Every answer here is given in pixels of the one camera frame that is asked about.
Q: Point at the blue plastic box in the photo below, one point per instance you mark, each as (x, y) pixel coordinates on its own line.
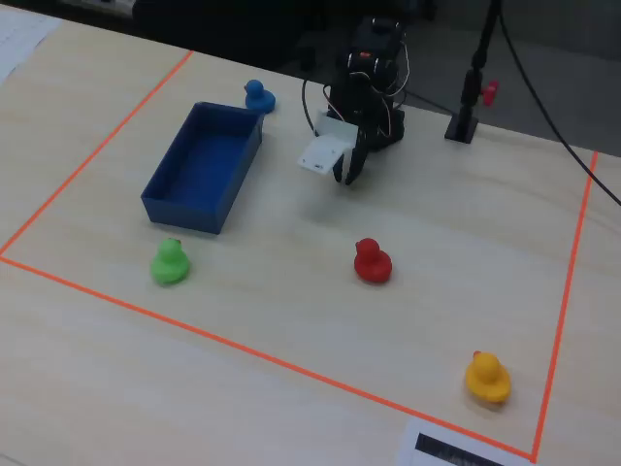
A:
(204, 165)

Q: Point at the green rubber duck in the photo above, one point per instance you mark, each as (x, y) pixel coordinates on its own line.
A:
(169, 264)

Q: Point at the black camera stand clamp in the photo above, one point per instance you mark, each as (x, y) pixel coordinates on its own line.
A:
(469, 97)

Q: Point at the red clamp knob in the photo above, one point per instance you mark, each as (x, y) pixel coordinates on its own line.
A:
(491, 92)

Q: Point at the orange tape strip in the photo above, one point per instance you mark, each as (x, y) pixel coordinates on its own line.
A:
(565, 301)
(267, 358)
(97, 150)

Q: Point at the white paper sheet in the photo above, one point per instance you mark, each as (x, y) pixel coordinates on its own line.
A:
(19, 39)

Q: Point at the yellow rubber duck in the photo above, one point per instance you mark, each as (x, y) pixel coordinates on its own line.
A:
(486, 378)

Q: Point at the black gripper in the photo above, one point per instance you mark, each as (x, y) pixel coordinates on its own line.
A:
(357, 154)

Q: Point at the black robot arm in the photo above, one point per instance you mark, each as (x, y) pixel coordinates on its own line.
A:
(383, 41)

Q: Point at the white paper with black bar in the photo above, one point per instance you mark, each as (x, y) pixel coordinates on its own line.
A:
(451, 449)

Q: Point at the blue rubber duck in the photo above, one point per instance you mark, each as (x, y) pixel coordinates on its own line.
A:
(258, 98)

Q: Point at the red rubber duck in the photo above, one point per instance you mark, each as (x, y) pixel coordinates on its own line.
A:
(371, 264)

